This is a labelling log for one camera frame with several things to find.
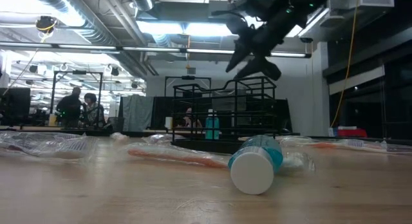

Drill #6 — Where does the large silver air duct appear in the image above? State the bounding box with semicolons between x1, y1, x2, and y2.
27;0;118;47

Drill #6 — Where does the grey cloth cover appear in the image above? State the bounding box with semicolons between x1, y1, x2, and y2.
118;94;155;132

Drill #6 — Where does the person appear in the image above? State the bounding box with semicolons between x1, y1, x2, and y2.
56;86;83;127
182;107;203;129
81;92;108;127

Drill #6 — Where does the black wire basket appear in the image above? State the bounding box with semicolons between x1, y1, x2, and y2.
171;75;278;154

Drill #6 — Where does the yellow hanging cable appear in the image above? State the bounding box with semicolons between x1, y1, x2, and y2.
330;0;361;128

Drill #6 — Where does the long ceiling light strip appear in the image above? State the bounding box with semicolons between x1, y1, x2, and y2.
0;41;312;59

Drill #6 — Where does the teal mouthwash bottle white cap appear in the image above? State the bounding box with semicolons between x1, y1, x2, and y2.
227;135;285;196
205;108;220;140

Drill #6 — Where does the small silver air duct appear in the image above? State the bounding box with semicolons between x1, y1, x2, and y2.
129;0;156;12

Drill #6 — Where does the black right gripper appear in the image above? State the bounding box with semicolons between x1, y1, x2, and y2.
225;5;310;82

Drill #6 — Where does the white ceiling vent unit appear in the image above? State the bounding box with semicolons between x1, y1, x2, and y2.
328;0;395;11

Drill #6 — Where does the black yellow cord reel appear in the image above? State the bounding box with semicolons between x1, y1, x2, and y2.
35;15;59;35

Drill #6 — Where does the black monitor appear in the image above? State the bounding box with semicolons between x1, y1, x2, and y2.
0;88;32;127

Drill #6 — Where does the red box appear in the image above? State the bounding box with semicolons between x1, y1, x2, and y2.
336;127;368;138

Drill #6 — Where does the black background rig frame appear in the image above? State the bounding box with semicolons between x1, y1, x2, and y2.
164;75;212;98
50;70;104;129

